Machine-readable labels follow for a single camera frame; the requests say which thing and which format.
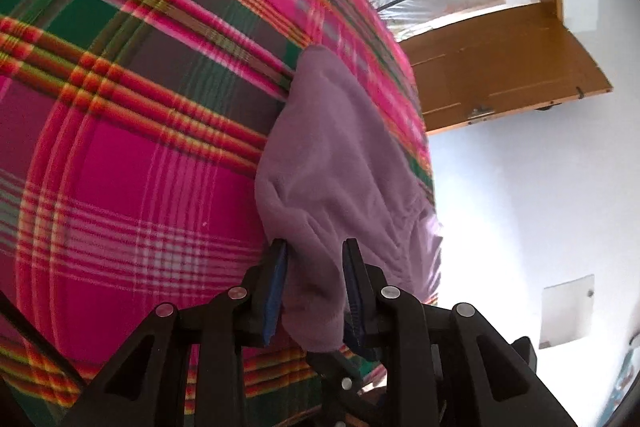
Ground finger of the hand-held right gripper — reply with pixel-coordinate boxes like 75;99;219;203
305;349;396;427

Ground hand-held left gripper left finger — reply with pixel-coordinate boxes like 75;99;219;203
62;239;290;427

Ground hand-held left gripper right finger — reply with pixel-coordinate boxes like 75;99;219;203
341;238;576;427

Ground purple pants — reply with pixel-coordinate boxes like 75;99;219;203
255;44;446;354

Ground pink green plaid blanket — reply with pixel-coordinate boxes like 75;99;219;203
0;0;437;424

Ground wooden door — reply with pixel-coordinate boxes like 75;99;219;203
401;1;614;136

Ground white wall panel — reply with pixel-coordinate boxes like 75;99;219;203
539;273;597;349

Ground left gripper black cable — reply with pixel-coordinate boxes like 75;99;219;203
0;291;84;389

